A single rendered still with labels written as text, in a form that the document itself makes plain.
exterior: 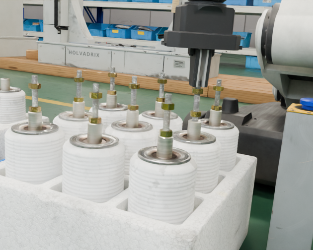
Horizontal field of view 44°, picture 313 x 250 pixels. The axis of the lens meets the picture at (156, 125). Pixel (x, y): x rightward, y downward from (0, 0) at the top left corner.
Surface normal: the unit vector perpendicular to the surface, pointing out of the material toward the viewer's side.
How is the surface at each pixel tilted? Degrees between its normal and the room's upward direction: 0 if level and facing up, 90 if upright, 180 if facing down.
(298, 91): 74
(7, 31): 90
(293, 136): 90
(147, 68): 90
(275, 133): 46
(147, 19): 90
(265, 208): 0
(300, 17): 61
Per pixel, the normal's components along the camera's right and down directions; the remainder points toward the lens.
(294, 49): -0.43, 0.61
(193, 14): 0.22, 0.25
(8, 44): 0.89, 0.16
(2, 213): -0.43, 0.18
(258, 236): 0.07, -0.97
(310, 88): -0.42, -0.08
